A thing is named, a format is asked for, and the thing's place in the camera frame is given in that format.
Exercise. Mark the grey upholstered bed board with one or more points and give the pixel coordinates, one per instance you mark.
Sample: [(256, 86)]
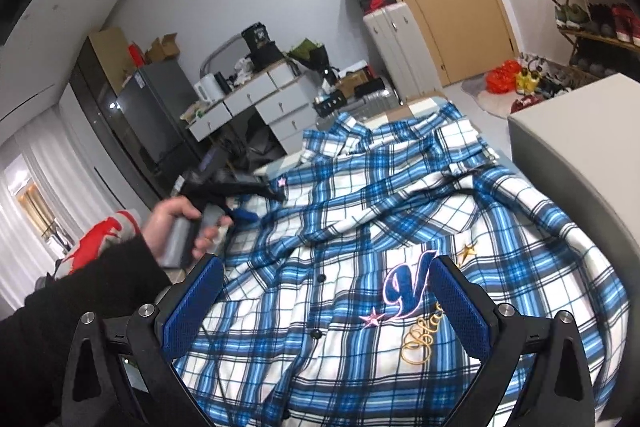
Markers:
[(575, 147)]

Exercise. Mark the dark wrapped bouquet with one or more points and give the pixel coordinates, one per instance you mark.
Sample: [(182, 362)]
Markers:
[(310, 57)]

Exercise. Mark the black red shoe box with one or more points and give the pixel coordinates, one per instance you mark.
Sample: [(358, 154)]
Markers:
[(380, 2)]

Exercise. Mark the silver suitcase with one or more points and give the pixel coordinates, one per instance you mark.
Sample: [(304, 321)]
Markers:
[(372, 103)]

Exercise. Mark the person's left forearm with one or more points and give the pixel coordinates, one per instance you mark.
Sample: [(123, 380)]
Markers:
[(50, 307)]

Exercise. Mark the white two-door cabinet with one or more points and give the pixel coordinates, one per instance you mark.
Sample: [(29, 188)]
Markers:
[(400, 52)]

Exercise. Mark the small open cardboard box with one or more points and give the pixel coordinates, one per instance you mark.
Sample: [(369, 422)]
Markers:
[(162, 49)]

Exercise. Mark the white desk with drawers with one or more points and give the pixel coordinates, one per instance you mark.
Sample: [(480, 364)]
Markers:
[(280, 107)]

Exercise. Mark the dark tall cabinet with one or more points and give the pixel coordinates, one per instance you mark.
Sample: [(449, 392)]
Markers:
[(100, 117)]

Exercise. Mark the black backpack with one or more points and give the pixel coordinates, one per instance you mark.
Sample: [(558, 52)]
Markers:
[(261, 47)]

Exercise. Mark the yellow toy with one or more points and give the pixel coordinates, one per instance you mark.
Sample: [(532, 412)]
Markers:
[(528, 80)]

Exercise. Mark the checked bed sheet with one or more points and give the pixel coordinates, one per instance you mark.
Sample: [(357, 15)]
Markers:
[(420, 106)]

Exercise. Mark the red and white cloth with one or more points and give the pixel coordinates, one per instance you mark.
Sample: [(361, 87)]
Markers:
[(100, 239)]

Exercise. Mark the grey round rug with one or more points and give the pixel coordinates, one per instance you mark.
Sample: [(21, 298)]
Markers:
[(492, 102)]

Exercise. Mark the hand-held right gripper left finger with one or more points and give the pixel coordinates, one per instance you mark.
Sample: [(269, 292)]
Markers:
[(192, 307)]

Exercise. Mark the grey fridge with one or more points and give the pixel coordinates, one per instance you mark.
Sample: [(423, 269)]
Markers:
[(160, 117)]

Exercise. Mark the orange plastic bag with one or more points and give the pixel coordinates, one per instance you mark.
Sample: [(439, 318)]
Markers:
[(504, 78)]

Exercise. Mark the brown cardboard box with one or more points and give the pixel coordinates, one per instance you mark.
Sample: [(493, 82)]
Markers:
[(357, 82)]

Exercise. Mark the wooden shoe rack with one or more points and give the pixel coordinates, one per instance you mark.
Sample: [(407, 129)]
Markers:
[(595, 36)]

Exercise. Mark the large flat cardboard box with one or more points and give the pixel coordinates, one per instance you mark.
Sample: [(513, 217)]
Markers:
[(110, 52)]

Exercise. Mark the white electric kettle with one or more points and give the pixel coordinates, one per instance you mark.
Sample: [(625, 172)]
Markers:
[(204, 89)]

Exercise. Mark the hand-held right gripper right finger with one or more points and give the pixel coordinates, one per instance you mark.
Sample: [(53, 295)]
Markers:
[(460, 307)]

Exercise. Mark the blue plaid shirt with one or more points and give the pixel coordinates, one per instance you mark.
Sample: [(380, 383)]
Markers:
[(350, 232)]

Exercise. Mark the person's left hand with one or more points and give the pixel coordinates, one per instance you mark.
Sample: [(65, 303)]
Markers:
[(160, 227)]

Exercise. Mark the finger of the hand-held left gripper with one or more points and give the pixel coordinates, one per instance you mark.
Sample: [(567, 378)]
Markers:
[(243, 214), (260, 189)]

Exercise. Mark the white curtain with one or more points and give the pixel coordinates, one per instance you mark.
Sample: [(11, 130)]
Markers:
[(60, 147)]

